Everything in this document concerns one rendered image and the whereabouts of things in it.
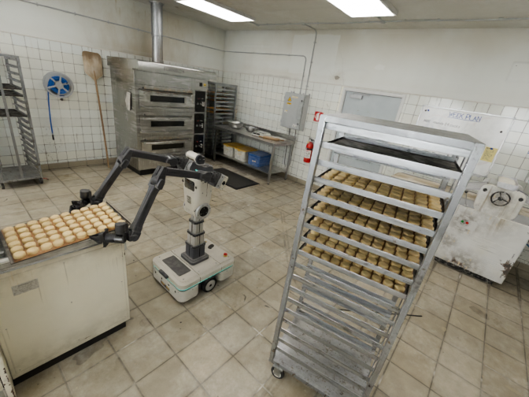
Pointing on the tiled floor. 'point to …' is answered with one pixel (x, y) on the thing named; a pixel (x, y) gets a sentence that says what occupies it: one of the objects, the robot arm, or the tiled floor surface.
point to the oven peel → (94, 66)
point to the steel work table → (259, 142)
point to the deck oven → (158, 109)
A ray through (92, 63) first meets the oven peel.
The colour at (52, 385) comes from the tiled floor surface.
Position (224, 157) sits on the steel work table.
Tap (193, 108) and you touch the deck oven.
